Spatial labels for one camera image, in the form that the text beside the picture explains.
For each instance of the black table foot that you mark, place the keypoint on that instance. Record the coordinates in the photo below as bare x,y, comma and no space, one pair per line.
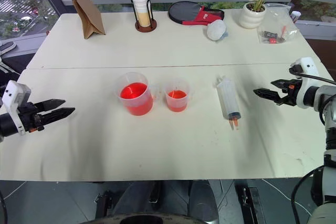
249,203
105,204

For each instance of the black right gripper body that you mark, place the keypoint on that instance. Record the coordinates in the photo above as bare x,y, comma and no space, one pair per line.
291,94

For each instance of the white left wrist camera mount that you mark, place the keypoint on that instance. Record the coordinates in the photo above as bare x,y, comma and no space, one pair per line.
15,94

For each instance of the clear plastic bag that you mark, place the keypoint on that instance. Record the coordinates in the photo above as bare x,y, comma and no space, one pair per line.
278,19

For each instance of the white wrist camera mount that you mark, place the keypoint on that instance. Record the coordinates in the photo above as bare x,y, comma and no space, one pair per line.
308,68
15,94

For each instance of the grey black pad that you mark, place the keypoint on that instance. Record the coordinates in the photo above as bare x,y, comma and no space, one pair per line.
6,47

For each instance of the brown paper bag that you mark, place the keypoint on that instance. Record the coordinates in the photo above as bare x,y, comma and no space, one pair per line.
90,16

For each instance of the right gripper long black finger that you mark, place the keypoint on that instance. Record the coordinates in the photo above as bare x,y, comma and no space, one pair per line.
267,93

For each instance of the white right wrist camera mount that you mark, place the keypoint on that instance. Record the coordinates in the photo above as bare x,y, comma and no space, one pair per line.
308,68

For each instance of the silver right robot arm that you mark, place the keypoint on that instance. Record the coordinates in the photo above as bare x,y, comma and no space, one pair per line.
329,119

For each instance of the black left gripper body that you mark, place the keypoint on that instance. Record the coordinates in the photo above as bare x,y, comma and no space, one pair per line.
31,119

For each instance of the small beaker with red liquid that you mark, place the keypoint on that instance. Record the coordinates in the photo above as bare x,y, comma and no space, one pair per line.
177,98

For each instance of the black red paddle case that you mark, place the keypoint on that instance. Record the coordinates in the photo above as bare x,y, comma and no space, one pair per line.
183,11

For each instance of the right gripper short black finger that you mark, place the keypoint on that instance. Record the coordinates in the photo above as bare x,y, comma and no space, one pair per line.
281,83

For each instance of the white ribbed plant pot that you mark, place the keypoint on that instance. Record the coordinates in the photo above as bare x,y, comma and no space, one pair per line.
251,18

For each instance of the large beaker with red liquid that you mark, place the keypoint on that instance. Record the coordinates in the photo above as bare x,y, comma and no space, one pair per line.
135,95

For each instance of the cup stack in black holder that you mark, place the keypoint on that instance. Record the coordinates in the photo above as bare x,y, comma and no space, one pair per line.
151,23

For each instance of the clear plastic syringe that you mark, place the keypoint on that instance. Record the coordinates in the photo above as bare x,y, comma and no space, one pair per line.
229,98

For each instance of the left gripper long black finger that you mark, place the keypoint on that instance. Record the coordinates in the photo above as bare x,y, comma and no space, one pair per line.
59,114

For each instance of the small white cup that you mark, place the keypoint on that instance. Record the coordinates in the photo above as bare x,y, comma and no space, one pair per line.
295,16

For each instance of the left gripper short black finger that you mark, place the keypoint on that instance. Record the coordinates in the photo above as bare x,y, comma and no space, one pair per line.
51,104

